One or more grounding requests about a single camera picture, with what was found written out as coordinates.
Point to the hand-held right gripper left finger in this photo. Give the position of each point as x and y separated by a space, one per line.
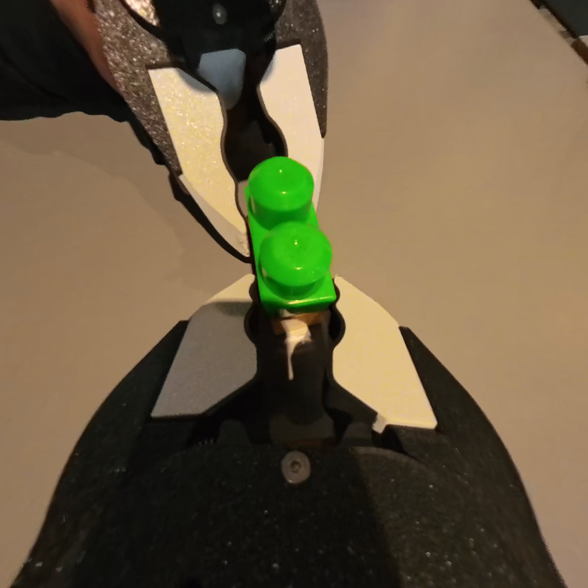
202 367

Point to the person's left hand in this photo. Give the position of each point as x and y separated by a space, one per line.
87 32

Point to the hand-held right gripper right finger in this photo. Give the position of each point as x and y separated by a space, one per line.
376 367

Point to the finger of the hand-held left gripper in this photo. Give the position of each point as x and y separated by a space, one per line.
296 101
193 138

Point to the green mega block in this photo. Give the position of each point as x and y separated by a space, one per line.
289 275

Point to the person's left forearm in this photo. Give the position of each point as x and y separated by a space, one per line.
41 69

